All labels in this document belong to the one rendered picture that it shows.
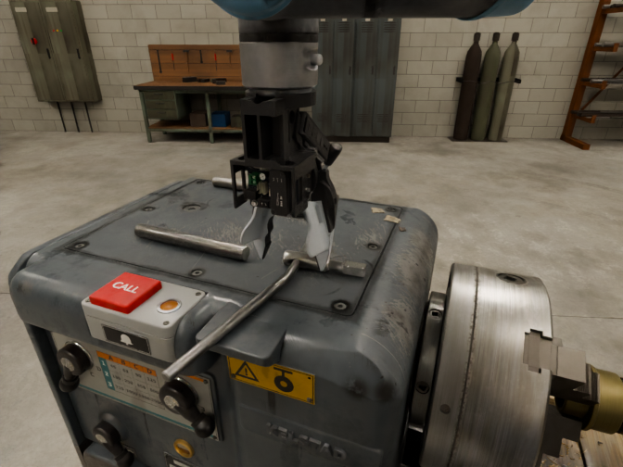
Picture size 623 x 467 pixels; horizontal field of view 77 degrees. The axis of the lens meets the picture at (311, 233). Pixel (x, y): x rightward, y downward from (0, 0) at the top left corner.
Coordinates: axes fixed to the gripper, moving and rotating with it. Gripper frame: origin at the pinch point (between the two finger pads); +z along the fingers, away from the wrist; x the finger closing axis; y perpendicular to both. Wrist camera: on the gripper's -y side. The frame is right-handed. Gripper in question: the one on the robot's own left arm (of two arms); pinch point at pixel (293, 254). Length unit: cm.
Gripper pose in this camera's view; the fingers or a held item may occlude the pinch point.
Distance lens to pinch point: 50.4
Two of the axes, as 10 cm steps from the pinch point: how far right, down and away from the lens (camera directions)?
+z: 0.0, 8.9, 4.5
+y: -3.6, 4.2, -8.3
